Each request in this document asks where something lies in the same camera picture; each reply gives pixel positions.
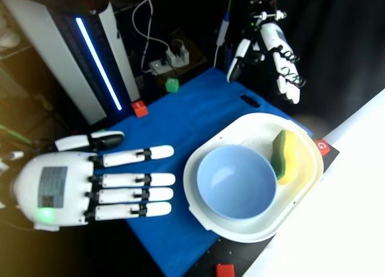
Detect light blue bowl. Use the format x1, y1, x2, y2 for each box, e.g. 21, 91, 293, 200
196, 144, 278, 221

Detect yellow and green sponge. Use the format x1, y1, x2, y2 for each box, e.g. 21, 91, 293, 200
269, 129, 298, 186

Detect blue table cloth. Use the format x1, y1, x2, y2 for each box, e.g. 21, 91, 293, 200
94, 67, 313, 277

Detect green block letter C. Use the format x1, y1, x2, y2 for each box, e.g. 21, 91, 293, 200
164, 77, 180, 94

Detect red block letter I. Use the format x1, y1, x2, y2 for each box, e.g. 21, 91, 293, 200
131, 100, 149, 118

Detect small white power adapter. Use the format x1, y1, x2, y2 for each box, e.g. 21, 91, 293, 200
149, 59, 170, 76

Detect white power strip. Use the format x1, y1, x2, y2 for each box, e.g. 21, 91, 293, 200
164, 39, 191, 66

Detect white perforated plastic tray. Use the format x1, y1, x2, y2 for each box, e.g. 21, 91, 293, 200
183, 112, 325, 244

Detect red block letter G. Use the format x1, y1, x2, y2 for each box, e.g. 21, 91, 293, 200
313, 138, 331, 156

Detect plain red block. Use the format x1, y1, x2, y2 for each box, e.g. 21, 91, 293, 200
215, 263, 235, 277

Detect white tower with blue light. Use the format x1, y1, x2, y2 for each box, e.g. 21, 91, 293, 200
0, 0, 141, 126

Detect white inline cable adapter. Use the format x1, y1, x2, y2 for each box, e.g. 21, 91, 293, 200
216, 14, 232, 46

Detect white power cable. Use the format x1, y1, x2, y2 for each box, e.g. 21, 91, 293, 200
131, 0, 172, 72

